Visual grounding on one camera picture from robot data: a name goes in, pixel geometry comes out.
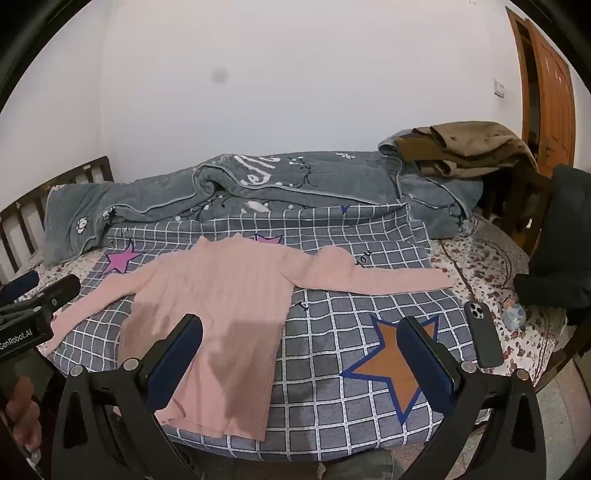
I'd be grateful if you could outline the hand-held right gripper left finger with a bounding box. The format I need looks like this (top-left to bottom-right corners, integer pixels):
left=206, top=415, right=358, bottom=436
left=53, top=314, right=204, bottom=480

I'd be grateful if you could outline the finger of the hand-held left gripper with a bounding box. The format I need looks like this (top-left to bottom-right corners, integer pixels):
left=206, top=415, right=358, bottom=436
left=0, top=274, right=81, bottom=320
left=0, top=270, right=41, bottom=302

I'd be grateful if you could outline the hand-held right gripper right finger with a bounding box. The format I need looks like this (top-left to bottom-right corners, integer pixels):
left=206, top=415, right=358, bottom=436
left=396, top=316, right=557, bottom=480

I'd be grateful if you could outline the pink ribbed sweater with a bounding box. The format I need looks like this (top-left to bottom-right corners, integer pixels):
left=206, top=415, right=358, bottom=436
left=48, top=233, right=455, bottom=441

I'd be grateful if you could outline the brown clothes pile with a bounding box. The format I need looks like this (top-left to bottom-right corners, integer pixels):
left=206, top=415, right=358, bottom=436
left=397, top=121, right=539, bottom=178

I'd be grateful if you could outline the person's left hand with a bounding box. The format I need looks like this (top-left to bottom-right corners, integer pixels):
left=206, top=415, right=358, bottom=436
left=4, top=374, right=44, bottom=455

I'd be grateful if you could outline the dark wooden headboard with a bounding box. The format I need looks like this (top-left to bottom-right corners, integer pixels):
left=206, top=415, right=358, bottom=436
left=0, top=156, right=115, bottom=287

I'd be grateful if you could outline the black smartphone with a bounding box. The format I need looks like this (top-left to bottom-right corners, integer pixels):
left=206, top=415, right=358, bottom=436
left=463, top=300, right=504, bottom=369

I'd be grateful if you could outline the grey checked star blanket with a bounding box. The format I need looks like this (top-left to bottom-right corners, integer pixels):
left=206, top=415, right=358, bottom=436
left=48, top=200, right=490, bottom=462

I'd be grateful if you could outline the floral bed sheet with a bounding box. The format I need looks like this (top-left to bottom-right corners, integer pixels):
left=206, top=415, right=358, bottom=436
left=25, top=217, right=568, bottom=384

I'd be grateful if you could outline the wooden chair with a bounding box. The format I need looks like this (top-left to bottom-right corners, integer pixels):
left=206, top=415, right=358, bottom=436
left=480, top=161, right=555, bottom=254

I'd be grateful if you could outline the dark jacket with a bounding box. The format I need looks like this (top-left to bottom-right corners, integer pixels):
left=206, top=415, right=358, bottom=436
left=513, top=164, right=591, bottom=326

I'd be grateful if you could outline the grey printed quilt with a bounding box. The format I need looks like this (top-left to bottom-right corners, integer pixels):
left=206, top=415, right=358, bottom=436
left=44, top=129, right=485, bottom=269

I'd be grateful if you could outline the wooden door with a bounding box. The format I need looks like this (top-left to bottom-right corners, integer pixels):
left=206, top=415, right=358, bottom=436
left=505, top=7, right=578, bottom=178

